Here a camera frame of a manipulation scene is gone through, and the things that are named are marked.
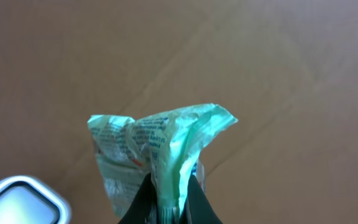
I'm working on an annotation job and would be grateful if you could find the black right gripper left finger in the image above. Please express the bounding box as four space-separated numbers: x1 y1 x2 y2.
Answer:
119 173 157 224

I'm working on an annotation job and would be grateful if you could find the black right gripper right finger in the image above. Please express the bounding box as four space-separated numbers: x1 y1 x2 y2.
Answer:
180 175 222 224

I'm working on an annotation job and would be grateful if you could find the teal snack wrapper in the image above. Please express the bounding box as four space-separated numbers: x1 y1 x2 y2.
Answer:
87 103 237 223

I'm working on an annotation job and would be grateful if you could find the white barcode scanner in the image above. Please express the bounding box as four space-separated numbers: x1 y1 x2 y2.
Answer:
0 175 71 224

